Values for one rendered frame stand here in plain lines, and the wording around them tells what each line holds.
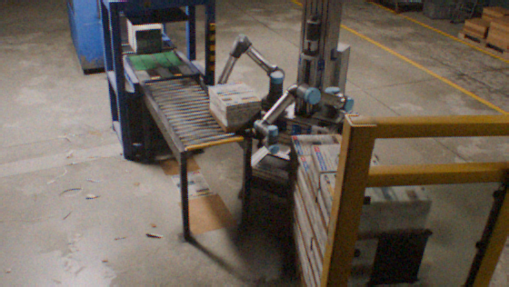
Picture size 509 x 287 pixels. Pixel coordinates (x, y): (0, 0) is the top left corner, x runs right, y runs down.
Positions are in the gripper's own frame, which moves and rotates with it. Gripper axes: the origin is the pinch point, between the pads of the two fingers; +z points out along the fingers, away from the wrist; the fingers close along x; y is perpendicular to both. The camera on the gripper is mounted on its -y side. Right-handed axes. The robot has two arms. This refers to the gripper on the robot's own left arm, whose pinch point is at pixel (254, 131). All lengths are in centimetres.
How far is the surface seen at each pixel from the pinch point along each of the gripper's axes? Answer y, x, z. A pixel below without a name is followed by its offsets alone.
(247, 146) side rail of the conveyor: -4.3, 11.4, -13.4
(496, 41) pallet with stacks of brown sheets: -58, -564, 251
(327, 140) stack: 5, -40, -39
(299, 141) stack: 4.6, -20.4, -33.2
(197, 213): -78, 42, 14
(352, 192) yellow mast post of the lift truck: 80, 49, -189
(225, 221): -78, 24, -3
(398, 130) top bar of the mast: 104, 36, -191
